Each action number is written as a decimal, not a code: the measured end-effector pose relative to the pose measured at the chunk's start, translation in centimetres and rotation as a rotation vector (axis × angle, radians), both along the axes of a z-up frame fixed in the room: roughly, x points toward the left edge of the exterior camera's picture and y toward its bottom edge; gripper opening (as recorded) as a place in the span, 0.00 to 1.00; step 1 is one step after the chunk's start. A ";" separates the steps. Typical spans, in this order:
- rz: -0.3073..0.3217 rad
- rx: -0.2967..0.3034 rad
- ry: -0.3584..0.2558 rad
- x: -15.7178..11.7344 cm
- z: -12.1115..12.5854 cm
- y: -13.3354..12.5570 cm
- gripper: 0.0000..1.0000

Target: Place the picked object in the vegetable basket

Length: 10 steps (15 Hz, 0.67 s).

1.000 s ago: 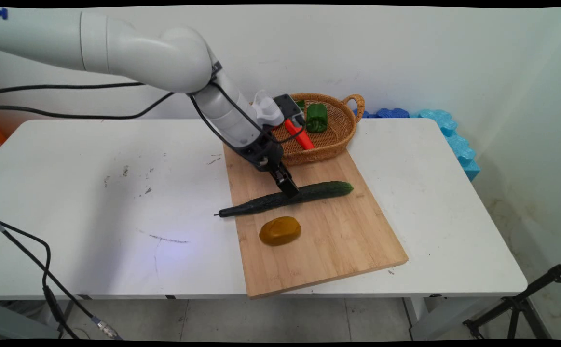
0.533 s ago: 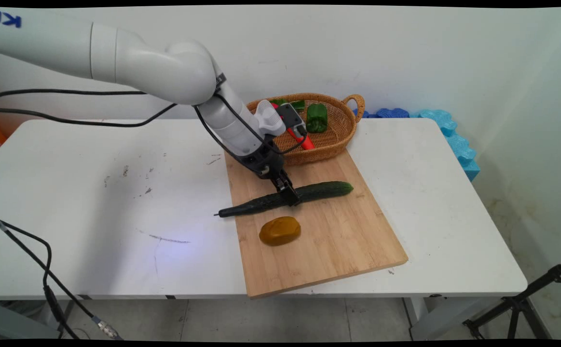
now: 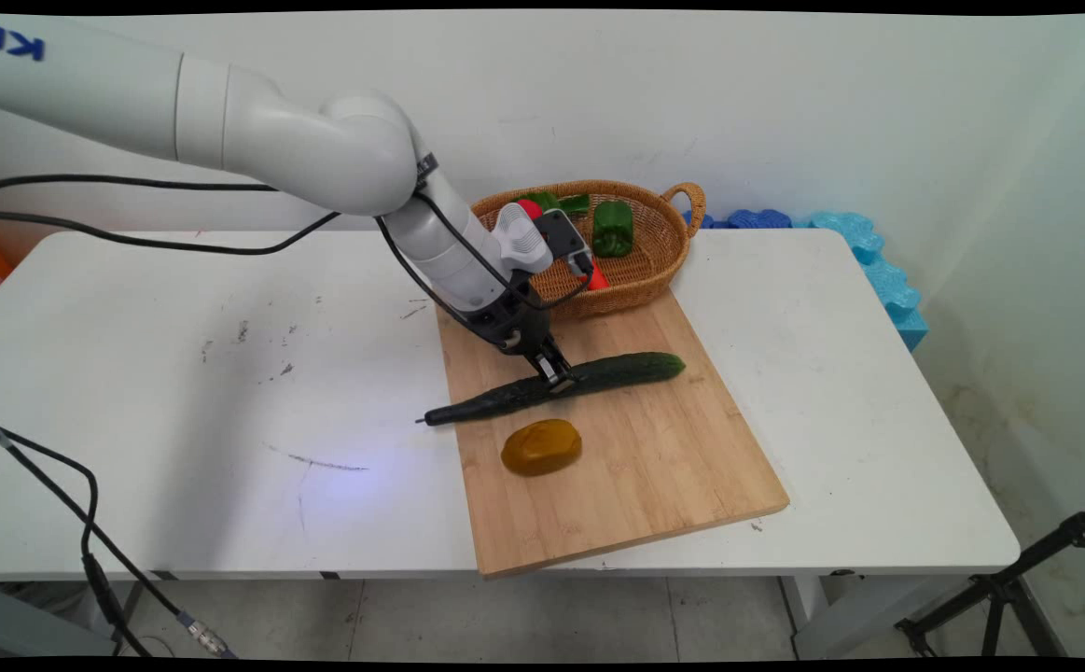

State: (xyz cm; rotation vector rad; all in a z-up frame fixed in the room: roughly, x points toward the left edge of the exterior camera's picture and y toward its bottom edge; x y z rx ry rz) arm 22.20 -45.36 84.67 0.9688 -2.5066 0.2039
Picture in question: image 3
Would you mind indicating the light blue foam block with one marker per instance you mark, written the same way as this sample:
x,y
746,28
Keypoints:
x,y
883,271

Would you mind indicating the red round vegetable toy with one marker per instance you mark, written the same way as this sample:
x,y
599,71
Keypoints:
x,y
529,207

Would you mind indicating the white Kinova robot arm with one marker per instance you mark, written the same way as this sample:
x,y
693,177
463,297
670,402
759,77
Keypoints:
x,y
299,149

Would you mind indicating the orange-red vegetable toy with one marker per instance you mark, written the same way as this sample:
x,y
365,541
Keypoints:
x,y
597,276

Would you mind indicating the bamboo cutting board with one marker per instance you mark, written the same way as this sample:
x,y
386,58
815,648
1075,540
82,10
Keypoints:
x,y
635,457

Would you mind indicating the green bell pepper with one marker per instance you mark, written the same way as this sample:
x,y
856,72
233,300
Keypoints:
x,y
613,229

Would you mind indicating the dark blue foam block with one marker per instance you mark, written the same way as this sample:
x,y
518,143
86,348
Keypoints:
x,y
747,219

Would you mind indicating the black tripod stand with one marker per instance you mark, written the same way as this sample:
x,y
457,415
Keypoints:
x,y
1004,583

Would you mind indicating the long dark green cucumber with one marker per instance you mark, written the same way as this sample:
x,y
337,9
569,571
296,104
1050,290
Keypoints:
x,y
598,373

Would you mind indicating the brown potato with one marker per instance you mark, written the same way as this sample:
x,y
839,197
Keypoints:
x,y
542,447

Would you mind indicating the white table leg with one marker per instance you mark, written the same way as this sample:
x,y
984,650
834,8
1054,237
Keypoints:
x,y
822,616

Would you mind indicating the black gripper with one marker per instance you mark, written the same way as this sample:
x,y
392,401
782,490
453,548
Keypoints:
x,y
509,325

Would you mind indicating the green leafy vegetable toy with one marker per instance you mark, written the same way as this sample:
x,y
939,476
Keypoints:
x,y
561,202

